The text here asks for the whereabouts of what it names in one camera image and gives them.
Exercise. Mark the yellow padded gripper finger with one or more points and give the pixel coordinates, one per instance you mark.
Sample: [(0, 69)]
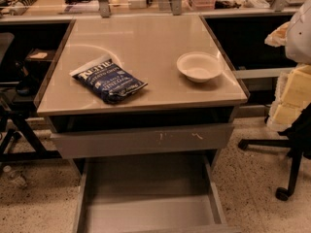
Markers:
[(293, 90)]

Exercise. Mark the blue kettle chip bag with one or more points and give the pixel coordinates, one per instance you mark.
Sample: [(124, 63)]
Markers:
[(107, 79)]

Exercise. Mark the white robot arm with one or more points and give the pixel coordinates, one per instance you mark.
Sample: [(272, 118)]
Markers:
[(293, 90)]

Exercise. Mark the closed top drawer front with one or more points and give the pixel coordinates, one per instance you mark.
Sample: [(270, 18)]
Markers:
[(142, 140)]

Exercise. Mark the grey drawer cabinet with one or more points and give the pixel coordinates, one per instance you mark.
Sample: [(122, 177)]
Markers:
[(148, 48)]

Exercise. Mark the open middle drawer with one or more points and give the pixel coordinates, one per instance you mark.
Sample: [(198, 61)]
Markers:
[(150, 193)]

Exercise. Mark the black office chair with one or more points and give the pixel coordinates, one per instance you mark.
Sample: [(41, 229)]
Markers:
[(298, 141)]

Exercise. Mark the white bowl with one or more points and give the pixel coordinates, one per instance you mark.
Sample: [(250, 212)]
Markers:
[(199, 67)]

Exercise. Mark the black stand at left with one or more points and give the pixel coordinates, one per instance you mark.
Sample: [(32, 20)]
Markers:
[(24, 72)]

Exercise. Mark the clear plastic bottle on floor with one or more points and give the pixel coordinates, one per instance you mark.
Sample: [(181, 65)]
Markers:
[(15, 176)]

